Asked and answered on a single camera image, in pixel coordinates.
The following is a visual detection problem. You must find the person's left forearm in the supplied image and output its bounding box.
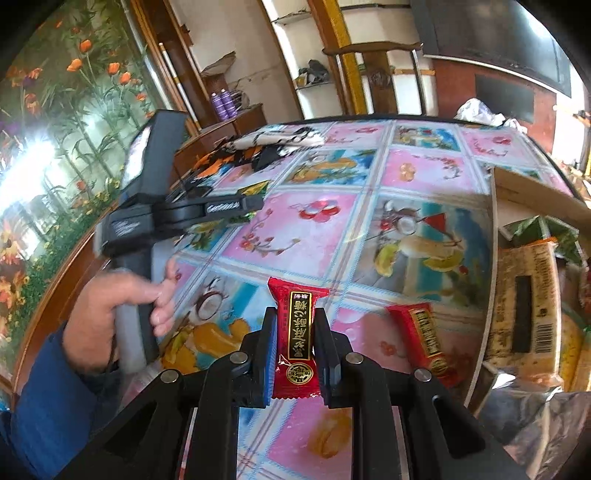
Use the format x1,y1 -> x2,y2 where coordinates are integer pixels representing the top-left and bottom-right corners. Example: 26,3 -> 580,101
0,318 -> 121,480

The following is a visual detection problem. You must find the shallow cardboard box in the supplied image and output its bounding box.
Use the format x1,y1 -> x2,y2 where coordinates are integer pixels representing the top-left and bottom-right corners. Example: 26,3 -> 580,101
462,166 -> 591,416

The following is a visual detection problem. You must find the person's left hand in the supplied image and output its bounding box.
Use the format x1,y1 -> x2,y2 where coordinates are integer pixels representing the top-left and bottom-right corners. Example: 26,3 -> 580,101
62,258 -> 178,370

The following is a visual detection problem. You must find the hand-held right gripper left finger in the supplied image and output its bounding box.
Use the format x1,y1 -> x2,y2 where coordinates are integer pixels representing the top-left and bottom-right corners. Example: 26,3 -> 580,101
60,307 -> 278,480

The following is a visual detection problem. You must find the printed plastic tablecloth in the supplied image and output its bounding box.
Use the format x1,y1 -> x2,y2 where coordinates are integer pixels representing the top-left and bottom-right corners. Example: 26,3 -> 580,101
152,119 -> 578,480

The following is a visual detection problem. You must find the large black television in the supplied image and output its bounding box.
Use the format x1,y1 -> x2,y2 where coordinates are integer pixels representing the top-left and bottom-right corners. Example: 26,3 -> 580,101
411,0 -> 573,97

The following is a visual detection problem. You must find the green yellow snack packet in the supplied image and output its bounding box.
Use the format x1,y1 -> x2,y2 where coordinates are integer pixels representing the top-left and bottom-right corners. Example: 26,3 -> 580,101
485,216 -> 580,370

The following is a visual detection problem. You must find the silver foil snack packet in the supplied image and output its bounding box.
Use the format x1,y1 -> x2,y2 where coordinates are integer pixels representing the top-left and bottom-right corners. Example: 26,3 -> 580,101
471,360 -> 583,480

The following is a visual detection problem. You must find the red snack packet yellow print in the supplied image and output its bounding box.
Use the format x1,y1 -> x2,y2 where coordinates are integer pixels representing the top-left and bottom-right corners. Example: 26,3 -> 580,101
387,302 -> 467,388

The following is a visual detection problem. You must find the black rectangular panel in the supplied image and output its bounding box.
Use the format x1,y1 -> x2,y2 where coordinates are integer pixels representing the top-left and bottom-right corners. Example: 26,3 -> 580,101
475,74 -> 536,123

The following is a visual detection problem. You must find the white plastic bag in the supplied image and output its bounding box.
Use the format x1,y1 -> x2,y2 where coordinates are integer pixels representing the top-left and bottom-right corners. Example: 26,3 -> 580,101
455,97 -> 522,130

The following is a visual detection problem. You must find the dark cloth bundle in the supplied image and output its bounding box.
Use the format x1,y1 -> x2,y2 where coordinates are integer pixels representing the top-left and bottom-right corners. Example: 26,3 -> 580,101
298,59 -> 331,86

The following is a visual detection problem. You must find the dark wooden chair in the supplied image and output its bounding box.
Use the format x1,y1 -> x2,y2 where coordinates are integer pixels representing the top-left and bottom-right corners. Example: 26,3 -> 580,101
323,41 -> 437,118

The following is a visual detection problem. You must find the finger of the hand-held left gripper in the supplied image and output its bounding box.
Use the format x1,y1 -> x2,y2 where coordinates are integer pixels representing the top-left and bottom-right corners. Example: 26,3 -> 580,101
159,194 -> 265,228

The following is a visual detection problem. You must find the red snack packet black label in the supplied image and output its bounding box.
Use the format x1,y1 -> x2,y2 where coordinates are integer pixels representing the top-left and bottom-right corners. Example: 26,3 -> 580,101
268,276 -> 331,400

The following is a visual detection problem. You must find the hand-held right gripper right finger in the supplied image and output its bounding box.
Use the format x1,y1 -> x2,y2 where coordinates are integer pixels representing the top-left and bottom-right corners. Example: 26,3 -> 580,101
314,307 -> 527,480

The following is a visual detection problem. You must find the black white orange scarf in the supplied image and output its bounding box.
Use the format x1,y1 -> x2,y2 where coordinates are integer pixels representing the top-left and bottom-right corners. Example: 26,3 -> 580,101
191,122 -> 326,178

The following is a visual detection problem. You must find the floral wall mural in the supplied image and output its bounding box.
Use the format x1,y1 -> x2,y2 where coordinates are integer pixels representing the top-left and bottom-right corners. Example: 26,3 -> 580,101
0,0 -> 160,393

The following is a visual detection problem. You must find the white wall shelf niche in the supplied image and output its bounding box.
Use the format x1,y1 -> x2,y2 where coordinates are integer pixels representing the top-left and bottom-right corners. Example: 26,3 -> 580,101
265,0 -> 342,118

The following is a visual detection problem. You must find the dark green snack packet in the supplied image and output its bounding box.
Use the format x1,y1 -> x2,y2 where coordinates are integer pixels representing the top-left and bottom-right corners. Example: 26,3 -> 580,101
235,180 -> 271,222

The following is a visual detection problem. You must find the yellow teal snack packet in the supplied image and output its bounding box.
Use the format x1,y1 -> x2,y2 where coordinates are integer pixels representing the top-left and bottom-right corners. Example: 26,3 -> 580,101
561,309 -> 591,393

